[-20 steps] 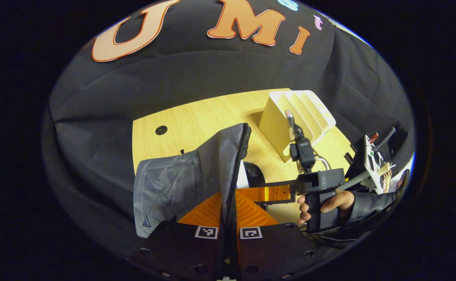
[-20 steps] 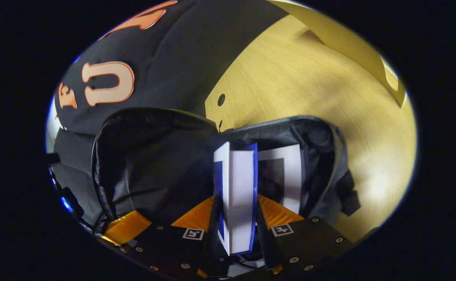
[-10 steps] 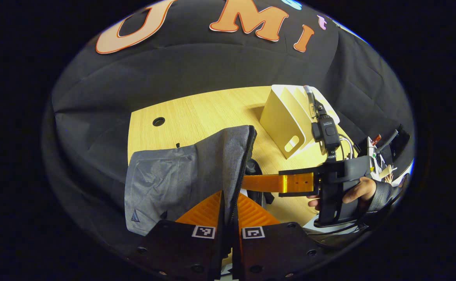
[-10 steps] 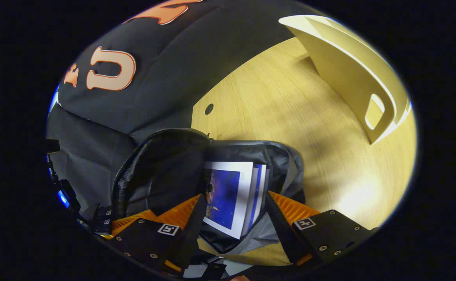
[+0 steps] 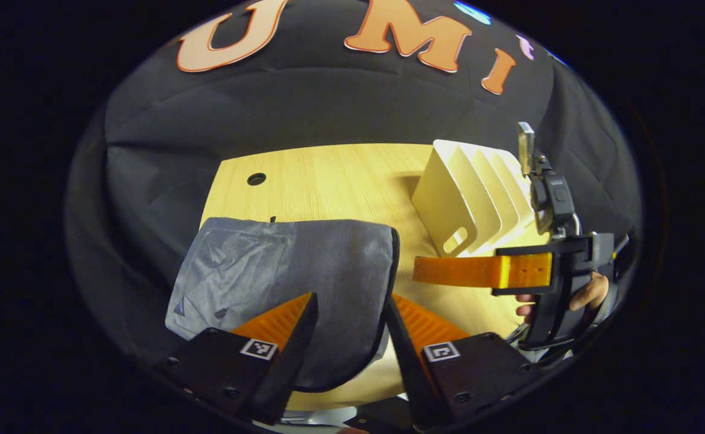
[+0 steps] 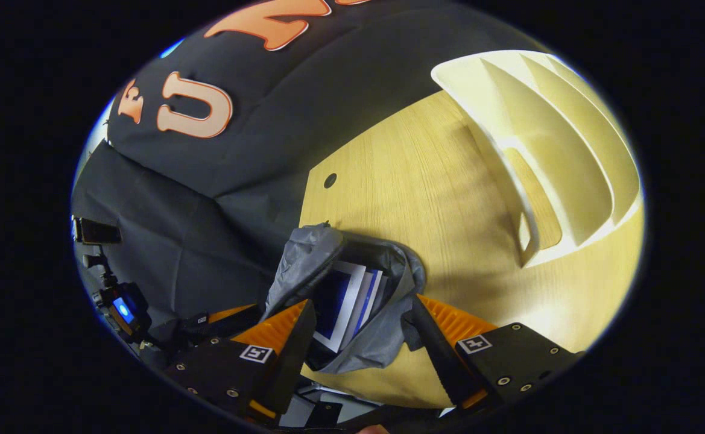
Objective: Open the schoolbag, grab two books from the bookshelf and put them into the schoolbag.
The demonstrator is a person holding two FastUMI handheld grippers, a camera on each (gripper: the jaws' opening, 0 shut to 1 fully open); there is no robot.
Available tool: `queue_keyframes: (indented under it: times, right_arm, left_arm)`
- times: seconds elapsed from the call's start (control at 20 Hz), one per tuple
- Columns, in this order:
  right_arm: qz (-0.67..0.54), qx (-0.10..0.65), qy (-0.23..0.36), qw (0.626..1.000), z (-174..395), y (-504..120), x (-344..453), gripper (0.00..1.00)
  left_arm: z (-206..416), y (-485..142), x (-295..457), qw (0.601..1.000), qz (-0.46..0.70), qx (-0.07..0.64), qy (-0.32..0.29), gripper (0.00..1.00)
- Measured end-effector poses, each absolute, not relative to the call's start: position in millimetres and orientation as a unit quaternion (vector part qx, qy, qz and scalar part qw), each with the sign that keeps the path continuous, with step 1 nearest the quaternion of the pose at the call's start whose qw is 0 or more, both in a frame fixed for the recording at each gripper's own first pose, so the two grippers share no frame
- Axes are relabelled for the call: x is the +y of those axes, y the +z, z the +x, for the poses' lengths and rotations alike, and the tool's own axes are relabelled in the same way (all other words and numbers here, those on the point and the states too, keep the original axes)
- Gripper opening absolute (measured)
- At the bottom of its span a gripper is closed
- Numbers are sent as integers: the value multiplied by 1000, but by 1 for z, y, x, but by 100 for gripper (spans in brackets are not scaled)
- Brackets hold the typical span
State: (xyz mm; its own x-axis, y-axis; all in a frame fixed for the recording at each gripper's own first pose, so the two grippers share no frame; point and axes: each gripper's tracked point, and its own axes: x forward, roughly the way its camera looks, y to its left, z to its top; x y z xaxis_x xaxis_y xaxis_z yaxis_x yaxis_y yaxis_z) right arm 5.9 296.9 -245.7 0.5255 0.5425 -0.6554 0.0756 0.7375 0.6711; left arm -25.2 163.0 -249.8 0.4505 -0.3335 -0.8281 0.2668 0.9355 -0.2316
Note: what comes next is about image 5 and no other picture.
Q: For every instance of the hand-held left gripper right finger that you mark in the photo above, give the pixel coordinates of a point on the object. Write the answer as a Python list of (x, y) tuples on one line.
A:
[(409, 374)]

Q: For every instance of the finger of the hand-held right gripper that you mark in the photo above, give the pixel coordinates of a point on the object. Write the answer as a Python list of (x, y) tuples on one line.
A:
[(479, 271)]

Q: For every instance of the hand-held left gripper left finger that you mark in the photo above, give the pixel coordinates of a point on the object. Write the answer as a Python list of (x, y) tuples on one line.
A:
[(295, 361)]

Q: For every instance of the white bookshelf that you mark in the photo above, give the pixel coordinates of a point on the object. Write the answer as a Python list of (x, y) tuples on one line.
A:
[(448, 193)]

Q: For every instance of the grey schoolbag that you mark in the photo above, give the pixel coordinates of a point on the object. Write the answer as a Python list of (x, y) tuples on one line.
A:
[(328, 265)]

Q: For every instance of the black backdrop cloth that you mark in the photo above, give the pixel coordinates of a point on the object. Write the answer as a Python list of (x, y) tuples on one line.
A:
[(328, 108)]

